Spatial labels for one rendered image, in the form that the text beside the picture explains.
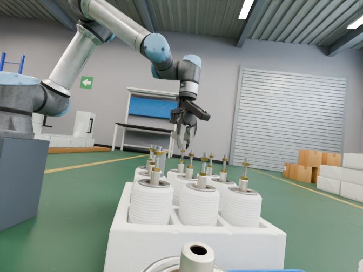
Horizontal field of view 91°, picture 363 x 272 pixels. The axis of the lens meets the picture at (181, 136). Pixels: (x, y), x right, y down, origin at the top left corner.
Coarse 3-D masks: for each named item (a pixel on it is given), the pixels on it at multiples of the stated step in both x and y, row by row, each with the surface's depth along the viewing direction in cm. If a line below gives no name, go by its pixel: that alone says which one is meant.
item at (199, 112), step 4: (188, 100) 68; (184, 104) 67; (188, 104) 66; (192, 104) 65; (188, 108) 65; (192, 108) 64; (196, 108) 62; (200, 108) 65; (192, 112) 64; (196, 112) 62; (200, 112) 61; (204, 112) 61; (196, 116) 62; (200, 116) 61; (204, 116) 61; (208, 116) 62; (208, 120) 63
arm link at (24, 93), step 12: (0, 72) 60; (0, 84) 59; (12, 84) 60; (24, 84) 62; (36, 84) 66; (0, 96) 59; (12, 96) 60; (24, 96) 62; (36, 96) 67; (24, 108) 63; (36, 108) 69
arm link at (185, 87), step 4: (180, 84) 68; (184, 84) 68; (188, 84) 67; (192, 84) 67; (196, 84) 68; (180, 88) 69; (184, 88) 67; (188, 88) 67; (192, 88) 67; (196, 88) 68; (180, 92) 69; (184, 92) 68; (188, 92) 67; (192, 92) 67; (196, 92) 68
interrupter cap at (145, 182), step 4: (140, 180) 42; (144, 180) 43; (148, 180) 44; (160, 180) 45; (140, 184) 39; (144, 184) 39; (148, 184) 39; (160, 184) 42; (164, 184) 42; (168, 184) 42
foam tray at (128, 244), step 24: (120, 216) 38; (120, 240) 33; (144, 240) 34; (168, 240) 35; (192, 240) 36; (216, 240) 37; (240, 240) 38; (264, 240) 40; (120, 264) 33; (144, 264) 34; (240, 264) 38; (264, 264) 39
